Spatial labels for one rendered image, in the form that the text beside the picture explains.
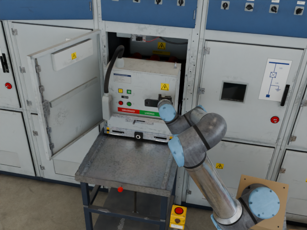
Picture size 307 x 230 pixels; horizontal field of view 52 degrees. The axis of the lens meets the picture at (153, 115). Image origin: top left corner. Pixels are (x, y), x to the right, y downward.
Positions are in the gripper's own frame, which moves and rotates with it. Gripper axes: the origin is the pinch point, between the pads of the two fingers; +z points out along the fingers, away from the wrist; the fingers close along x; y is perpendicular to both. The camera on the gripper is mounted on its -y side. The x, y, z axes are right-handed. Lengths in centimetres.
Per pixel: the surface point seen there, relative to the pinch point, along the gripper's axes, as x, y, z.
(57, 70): 19, -64, -4
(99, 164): -42, -40, -12
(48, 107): -3, -70, -12
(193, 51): 30.1, 23.8, 9.8
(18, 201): -111, -123, 57
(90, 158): -40, -46, -6
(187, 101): -8.0, 23.5, 20.0
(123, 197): -99, -26, 38
